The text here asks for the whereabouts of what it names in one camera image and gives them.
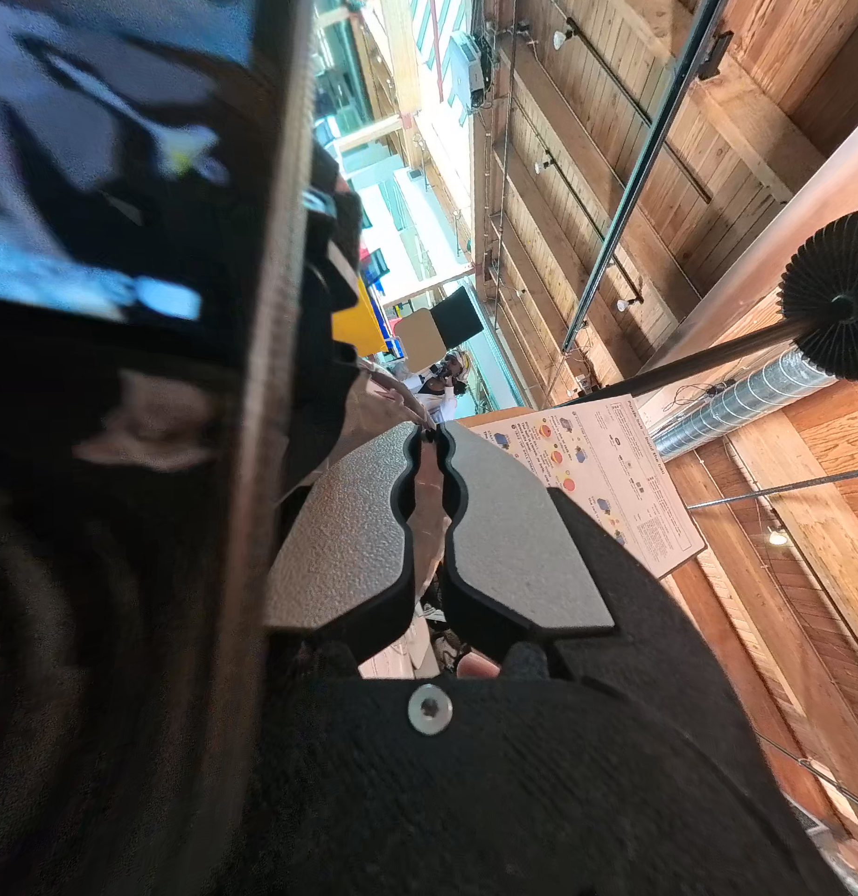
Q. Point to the black flat panel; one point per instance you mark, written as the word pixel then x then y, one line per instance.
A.
pixel 460 315

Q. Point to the bare white ceiling bulb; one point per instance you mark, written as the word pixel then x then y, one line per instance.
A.
pixel 559 38
pixel 543 166
pixel 622 305

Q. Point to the black ribbed object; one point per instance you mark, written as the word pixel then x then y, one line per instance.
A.
pixel 841 301

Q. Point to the thin metal ceiling rod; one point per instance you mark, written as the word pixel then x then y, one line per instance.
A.
pixel 786 488

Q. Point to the ceiling spot lamp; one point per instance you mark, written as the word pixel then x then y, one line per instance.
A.
pixel 776 537

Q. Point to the metal ceiling conduit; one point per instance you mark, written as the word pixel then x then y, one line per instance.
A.
pixel 639 168

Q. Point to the printed instruction sheet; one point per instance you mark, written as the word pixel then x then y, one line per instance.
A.
pixel 611 476

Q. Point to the white wall-mounted unit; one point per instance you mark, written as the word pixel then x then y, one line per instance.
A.
pixel 467 70

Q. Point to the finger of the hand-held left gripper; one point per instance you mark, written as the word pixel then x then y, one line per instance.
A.
pixel 359 420

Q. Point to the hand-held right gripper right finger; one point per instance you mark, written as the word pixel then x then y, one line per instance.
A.
pixel 527 560

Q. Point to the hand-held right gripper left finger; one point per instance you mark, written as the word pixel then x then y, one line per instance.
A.
pixel 345 553

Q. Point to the yellow plastic bin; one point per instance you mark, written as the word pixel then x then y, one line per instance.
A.
pixel 355 325

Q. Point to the silver air duct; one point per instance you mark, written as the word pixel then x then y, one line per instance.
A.
pixel 737 406

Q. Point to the black boom pole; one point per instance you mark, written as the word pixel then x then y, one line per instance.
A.
pixel 716 357

